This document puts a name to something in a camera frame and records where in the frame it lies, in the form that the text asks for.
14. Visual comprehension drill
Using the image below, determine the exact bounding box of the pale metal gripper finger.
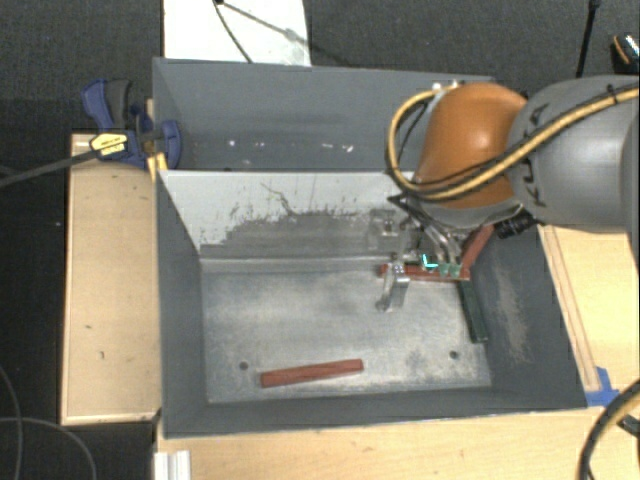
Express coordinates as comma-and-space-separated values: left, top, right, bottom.
375, 262, 406, 314
389, 275, 412, 312

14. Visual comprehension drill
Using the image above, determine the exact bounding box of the red-brown flat block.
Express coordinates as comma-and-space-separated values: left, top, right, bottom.
259, 358, 365, 390
378, 261, 472, 283
458, 224, 497, 270

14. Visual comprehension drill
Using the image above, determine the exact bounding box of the dark green flat block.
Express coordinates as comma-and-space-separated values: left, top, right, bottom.
456, 279, 490, 345

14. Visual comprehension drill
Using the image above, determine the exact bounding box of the grey metal bin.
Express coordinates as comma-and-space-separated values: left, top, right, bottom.
151, 56, 589, 439

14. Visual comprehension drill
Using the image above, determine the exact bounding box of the pale wood flat board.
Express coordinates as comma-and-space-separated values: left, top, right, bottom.
59, 132, 164, 427

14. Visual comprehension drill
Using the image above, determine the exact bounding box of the black cylinder on white bracket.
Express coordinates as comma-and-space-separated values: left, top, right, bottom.
493, 211, 534, 240

